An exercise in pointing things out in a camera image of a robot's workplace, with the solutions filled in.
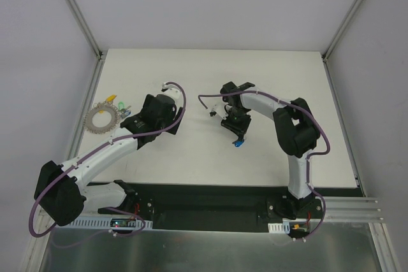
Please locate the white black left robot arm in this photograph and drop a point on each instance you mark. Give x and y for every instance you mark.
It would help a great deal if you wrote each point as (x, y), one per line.
(64, 190)

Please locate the white slotted cable duct right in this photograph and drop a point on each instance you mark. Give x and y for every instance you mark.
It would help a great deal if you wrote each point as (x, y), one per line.
(279, 228)

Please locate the yellow key tag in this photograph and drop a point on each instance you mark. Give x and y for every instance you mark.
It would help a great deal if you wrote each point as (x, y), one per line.
(110, 98)

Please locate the aluminium corner frame post right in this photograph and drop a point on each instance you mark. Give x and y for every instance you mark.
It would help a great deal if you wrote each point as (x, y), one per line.
(342, 28)

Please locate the white slotted cable duct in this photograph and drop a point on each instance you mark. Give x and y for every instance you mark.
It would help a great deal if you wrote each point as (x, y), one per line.
(109, 222)
(279, 228)

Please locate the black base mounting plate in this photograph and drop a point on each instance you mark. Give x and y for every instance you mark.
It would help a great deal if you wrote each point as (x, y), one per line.
(208, 207)

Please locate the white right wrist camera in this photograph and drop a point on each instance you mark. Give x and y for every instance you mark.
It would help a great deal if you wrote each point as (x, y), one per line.
(219, 110)

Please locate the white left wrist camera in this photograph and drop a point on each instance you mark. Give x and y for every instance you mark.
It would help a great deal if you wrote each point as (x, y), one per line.
(171, 91)

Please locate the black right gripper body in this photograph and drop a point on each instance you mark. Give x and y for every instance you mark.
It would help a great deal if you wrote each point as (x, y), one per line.
(237, 126)

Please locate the white slotted cable duct left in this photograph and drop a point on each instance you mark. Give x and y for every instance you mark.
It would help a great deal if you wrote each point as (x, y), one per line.
(109, 222)

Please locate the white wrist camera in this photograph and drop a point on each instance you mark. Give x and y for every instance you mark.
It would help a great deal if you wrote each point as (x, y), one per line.
(219, 110)
(171, 91)

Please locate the silver disc with key rings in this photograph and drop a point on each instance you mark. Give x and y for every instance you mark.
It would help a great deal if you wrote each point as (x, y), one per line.
(102, 118)

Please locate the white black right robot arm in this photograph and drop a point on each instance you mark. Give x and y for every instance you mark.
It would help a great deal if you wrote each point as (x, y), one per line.
(297, 135)

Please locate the aluminium corner frame post left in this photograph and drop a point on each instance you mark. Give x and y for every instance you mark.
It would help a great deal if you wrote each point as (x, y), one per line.
(84, 27)

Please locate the aluminium corner frame post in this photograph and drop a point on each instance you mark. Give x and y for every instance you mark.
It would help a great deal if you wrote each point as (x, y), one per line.
(84, 27)
(342, 28)

